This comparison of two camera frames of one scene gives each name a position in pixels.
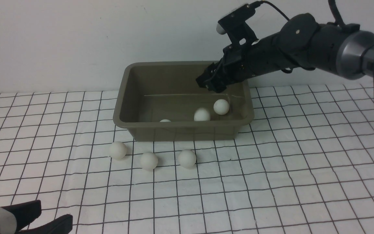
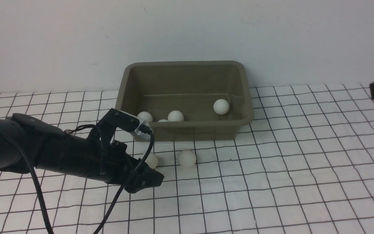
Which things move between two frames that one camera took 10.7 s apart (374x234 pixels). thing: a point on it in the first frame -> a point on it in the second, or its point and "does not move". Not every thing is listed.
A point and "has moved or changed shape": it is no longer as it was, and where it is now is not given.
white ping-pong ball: (187, 158) does not move
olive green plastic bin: (158, 99) does not move
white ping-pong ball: (202, 114) -> (175, 116)
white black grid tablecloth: (308, 162) does not move
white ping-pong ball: (149, 161) does not move
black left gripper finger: (63, 225) -> (117, 165)
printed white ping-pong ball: (221, 106) does not move
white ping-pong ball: (118, 150) has moved or changed shape
